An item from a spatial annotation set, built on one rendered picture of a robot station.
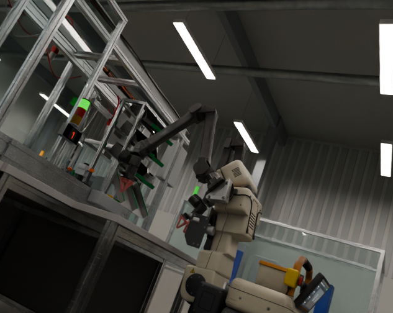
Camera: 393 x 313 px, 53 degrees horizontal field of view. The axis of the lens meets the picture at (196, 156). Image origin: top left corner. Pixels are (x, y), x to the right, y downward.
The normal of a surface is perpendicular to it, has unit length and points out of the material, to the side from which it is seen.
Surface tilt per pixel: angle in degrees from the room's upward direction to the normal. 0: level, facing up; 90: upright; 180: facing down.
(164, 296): 90
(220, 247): 90
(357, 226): 90
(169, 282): 90
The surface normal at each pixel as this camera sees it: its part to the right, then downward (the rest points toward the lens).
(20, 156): 0.88, 0.20
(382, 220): -0.38, -0.43
